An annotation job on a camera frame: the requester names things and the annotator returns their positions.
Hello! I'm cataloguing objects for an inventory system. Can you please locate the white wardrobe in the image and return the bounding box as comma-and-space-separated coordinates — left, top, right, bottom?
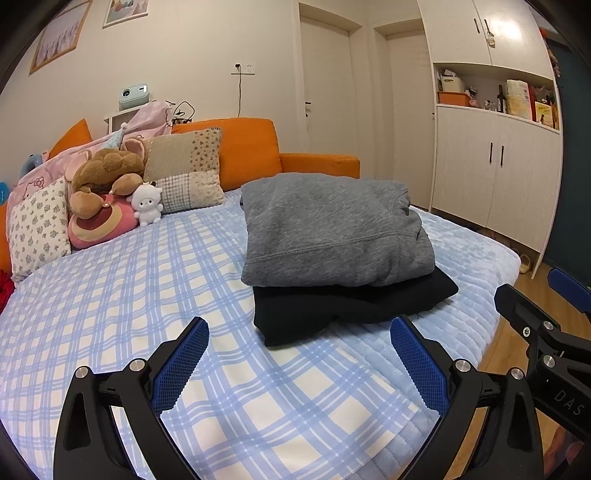
418, 0, 564, 280

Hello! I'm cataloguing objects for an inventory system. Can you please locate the yellow box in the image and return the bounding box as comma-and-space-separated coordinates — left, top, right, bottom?
536, 102, 559, 130

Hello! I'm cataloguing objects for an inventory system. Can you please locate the orange upholstered bed frame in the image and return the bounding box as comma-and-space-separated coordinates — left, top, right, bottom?
0, 117, 361, 273

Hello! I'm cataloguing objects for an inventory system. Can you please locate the grey zip hoodie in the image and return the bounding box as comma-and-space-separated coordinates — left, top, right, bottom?
240, 173, 435, 287

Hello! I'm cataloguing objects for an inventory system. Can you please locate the pink cartoon quilt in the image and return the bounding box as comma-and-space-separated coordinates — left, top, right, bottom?
11, 100, 174, 204

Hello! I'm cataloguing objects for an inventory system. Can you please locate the white floral pillow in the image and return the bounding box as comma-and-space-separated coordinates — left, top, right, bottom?
7, 175, 72, 283

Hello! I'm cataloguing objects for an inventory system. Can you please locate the cream paper package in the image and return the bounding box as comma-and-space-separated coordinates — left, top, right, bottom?
505, 79, 532, 116

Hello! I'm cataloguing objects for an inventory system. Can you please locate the red garment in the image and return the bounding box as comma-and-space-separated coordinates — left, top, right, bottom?
0, 270, 16, 315

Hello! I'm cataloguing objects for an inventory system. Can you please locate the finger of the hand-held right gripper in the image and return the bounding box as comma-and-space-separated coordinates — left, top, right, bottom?
547, 267, 591, 319
493, 284, 573, 370

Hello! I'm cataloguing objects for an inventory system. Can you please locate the person's right hand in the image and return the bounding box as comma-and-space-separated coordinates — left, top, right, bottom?
544, 427, 588, 480

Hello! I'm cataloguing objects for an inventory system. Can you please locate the blue plaid bed sheet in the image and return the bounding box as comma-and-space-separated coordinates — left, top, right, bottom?
0, 203, 439, 480

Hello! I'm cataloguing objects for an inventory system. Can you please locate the orange pillow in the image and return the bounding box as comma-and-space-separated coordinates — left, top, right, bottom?
48, 119, 93, 160

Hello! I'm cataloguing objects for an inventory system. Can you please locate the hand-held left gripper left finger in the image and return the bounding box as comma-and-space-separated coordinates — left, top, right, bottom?
53, 316, 209, 480

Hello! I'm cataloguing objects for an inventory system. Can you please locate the white framed wall picture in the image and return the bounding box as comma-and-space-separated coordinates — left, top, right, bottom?
102, 0, 151, 29

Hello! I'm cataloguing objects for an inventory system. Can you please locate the brown plush toy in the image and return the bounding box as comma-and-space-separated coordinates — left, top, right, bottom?
69, 124, 147, 217

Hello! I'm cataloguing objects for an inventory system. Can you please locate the black garment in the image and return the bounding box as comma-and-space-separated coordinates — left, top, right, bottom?
253, 270, 459, 348

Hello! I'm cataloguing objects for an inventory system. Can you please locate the pink round cushion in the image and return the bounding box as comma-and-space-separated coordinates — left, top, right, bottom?
68, 194, 140, 250

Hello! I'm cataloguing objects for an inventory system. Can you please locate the wood framed wall picture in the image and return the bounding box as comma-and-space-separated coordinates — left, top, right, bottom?
29, 0, 93, 76

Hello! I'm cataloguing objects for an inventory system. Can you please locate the white plush sheep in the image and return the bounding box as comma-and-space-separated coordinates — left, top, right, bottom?
131, 182, 164, 226

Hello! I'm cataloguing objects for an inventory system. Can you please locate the black cable bundle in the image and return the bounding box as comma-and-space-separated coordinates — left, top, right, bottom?
166, 100, 197, 124

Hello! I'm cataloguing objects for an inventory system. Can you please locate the beige patchwork pillow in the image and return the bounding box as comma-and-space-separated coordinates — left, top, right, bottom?
142, 128, 226, 214

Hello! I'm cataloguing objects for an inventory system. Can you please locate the mint green projector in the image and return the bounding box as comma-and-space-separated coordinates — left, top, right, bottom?
117, 84, 149, 112

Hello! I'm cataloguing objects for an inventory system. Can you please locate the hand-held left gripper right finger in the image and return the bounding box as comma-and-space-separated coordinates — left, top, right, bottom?
390, 315, 546, 480

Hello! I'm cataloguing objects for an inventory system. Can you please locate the white door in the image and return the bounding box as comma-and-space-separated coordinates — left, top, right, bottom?
299, 2, 365, 199
373, 23, 435, 213

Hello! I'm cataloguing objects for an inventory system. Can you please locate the white shelf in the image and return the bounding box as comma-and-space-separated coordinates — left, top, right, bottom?
104, 108, 139, 134

